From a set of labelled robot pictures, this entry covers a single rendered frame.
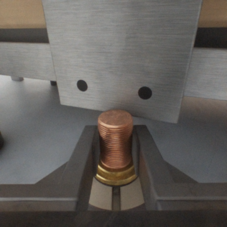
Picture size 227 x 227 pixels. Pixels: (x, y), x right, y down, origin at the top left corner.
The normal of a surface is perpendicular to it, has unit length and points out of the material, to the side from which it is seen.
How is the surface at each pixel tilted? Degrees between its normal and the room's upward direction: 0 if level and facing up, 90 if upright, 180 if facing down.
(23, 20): 90
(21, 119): 180
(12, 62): 90
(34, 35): 90
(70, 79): 90
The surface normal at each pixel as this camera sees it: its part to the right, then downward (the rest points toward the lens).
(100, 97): -0.34, 0.46
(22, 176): -0.01, -0.88
